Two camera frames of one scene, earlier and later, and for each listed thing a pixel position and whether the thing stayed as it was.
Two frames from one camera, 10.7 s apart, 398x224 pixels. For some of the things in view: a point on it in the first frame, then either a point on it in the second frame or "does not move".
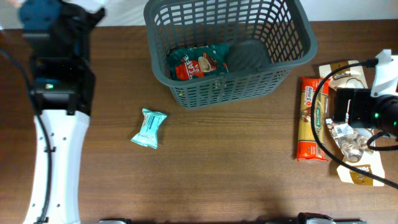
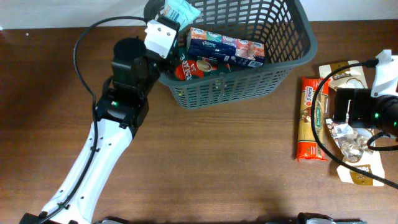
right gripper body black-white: (342, 106) does not move
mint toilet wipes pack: (147, 136) to (180, 11)
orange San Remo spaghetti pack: (308, 149) does not move
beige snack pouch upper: (351, 76) does not move
